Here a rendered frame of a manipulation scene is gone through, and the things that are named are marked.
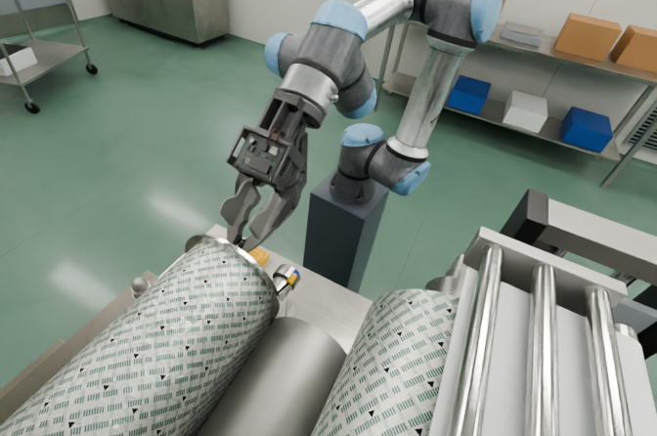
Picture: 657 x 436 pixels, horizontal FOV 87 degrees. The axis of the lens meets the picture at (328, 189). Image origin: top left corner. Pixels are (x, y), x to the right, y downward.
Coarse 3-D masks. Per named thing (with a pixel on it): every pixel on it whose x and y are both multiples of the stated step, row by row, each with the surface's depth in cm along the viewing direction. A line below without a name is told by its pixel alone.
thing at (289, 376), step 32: (288, 320) 44; (256, 352) 42; (288, 352) 40; (320, 352) 40; (256, 384) 37; (288, 384) 37; (320, 384) 39; (224, 416) 35; (256, 416) 35; (288, 416) 35
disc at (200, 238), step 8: (192, 240) 42; (200, 240) 41; (208, 240) 41; (216, 240) 40; (224, 240) 39; (224, 248) 40; (232, 248) 39; (240, 248) 39; (240, 256) 39; (248, 256) 39; (248, 264) 39; (256, 264) 39; (256, 272) 40; (264, 272) 39; (264, 280) 40; (272, 288) 40; (272, 296) 41; (272, 304) 42; (280, 304) 42; (272, 312) 44
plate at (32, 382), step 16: (128, 288) 65; (112, 304) 63; (128, 304) 63; (96, 320) 60; (112, 320) 60; (80, 336) 58; (64, 352) 56; (48, 368) 54; (32, 384) 52; (0, 400) 50; (16, 400) 50; (0, 416) 49
